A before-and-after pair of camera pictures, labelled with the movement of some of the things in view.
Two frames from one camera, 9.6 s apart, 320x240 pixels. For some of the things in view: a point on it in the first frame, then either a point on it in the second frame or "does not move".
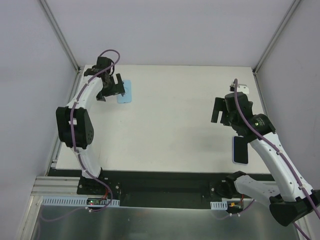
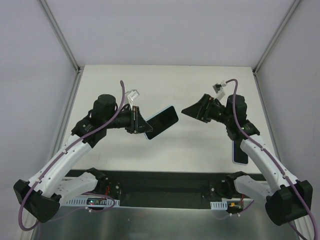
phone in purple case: (240, 153) does not move
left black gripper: (115, 89) to (135, 120)
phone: (127, 97) to (161, 121)
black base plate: (155, 188) does not move
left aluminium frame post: (59, 34) does not move
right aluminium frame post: (276, 34) does not move
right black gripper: (220, 113) to (206, 108)
